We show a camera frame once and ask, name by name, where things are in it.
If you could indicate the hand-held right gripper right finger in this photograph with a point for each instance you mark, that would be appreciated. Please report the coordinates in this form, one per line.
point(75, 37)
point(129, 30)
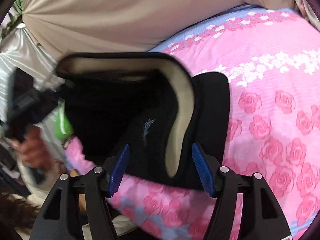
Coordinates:
point(203, 170)

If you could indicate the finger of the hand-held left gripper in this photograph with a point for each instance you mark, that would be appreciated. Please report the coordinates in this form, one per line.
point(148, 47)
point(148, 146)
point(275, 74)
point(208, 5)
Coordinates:
point(62, 90)

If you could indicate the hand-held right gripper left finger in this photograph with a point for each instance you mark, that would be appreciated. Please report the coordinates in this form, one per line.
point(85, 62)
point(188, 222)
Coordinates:
point(119, 171)

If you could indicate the black pants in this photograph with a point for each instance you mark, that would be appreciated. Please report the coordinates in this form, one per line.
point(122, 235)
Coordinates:
point(130, 120)

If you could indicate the person's left hand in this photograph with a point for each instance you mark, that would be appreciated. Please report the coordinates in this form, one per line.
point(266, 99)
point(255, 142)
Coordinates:
point(32, 150)

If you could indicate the white satin cloth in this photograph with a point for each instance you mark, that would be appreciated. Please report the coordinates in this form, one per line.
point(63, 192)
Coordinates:
point(22, 55)

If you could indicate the pink rose bed sheet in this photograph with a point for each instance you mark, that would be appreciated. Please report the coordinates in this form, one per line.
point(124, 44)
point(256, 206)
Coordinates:
point(262, 120)

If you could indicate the beige curtain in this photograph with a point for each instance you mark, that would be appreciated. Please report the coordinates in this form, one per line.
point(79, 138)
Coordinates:
point(130, 12)

